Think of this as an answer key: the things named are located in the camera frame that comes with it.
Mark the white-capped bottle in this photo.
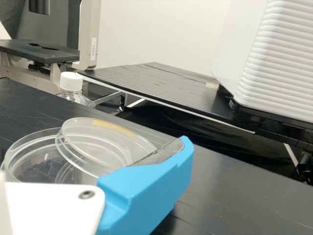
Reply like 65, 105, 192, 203
56, 71, 96, 108

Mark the black platform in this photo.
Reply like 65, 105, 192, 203
0, 77, 313, 235
77, 62, 313, 172

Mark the white incubator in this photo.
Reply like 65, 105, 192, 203
210, 0, 269, 98

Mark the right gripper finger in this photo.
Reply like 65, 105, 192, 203
96, 136, 195, 235

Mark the incubator door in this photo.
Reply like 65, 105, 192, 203
233, 0, 313, 123

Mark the petri dish lid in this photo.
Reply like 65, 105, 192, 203
55, 117, 157, 179

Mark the cream microscope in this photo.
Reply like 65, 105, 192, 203
0, 0, 100, 95

